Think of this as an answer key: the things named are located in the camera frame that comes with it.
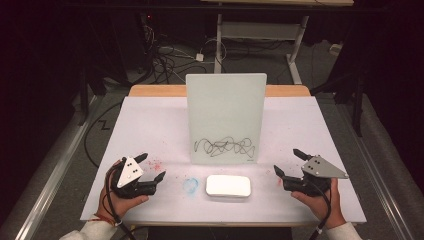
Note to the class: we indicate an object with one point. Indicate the person's left hand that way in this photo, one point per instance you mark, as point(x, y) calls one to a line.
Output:
point(125, 205)

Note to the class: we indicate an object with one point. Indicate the metal floor rail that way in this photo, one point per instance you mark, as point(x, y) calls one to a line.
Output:
point(376, 173)
point(56, 180)

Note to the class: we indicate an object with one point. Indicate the white metal desk frame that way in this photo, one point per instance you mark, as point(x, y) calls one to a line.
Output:
point(258, 30)

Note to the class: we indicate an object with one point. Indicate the white table mat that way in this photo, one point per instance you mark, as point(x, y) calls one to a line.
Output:
point(153, 126)

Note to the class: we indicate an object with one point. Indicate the white whiteboard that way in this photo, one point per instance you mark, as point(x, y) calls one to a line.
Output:
point(226, 110)

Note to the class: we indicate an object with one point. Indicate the wooden table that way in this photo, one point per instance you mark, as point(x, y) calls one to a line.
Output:
point(153, 90)

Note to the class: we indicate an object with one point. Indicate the white board eraser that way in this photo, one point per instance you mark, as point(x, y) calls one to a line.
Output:
point(228, 186)

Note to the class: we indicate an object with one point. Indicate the person's right hand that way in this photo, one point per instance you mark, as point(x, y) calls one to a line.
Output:
point(320, 206)

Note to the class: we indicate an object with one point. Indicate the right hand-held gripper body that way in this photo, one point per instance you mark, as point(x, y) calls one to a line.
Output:
point(320, 168)

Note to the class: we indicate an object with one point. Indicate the white power adapter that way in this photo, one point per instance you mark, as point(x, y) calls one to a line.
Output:
point(199, 57)

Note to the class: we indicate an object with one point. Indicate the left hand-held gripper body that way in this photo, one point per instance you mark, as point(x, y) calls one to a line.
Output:
point(129, 173)

